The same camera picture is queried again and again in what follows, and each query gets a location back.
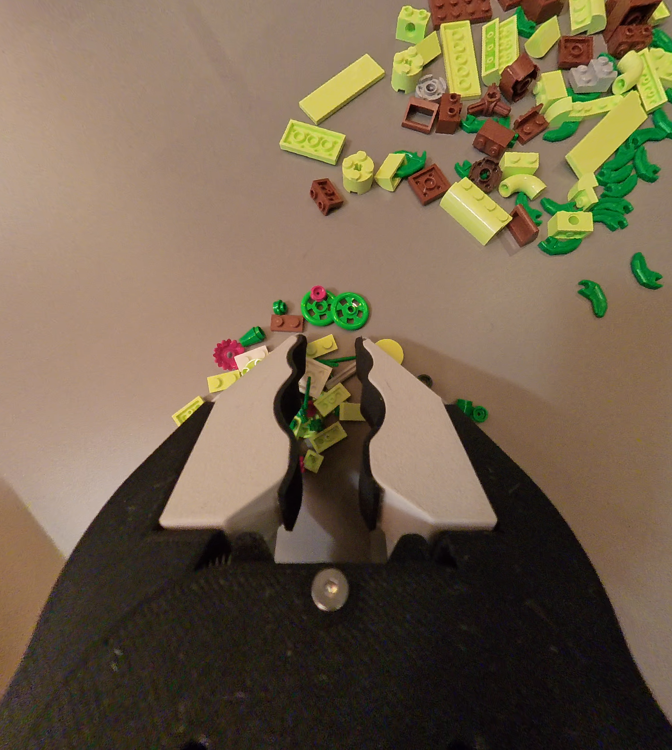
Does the heap of small brick parts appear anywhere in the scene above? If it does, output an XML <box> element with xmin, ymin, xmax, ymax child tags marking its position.
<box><xmin>173</xmin><ymin>300</ymin><xmax>372</xmax><ymax>477</ymax></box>

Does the pile of mixed toy bricks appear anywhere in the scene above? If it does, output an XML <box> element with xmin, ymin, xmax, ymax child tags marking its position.
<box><xmin>280</xmin><ymin>0</ymin><xmax>672</xmax><ymax>259</ymax></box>

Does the green spoked wheel piece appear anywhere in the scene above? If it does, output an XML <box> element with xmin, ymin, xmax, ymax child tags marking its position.
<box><xmin>333</xmin><ymin>291</ymin><xmax>373</xmax><ymax>328</ymax></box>
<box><xmin>301</xmin><ymin>291</ymin><xmax>337</xmax><ymax>328</ymax></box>

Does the green curved leaf piece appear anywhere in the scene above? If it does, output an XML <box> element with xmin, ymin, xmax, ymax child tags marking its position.
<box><xmin>577</xmin><ymin>279</ymin><xmax>609</xmax><ymax>318</ymax></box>
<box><xmin>630</xmin><ymin>252</ymin><xmax>663</xmax><ymax>289</ymax></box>

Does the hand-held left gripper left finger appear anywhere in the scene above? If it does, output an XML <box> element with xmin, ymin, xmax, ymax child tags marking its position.
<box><xmin>159</xmin><ymin>333</ymin><xmax>308</xmax><ymax>562</ymax></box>

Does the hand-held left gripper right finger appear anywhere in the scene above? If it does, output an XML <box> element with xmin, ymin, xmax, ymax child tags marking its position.
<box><xmin>355</xmin><ymin>336</ymin><xmax>498</xmax><ymax>559</ymax></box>

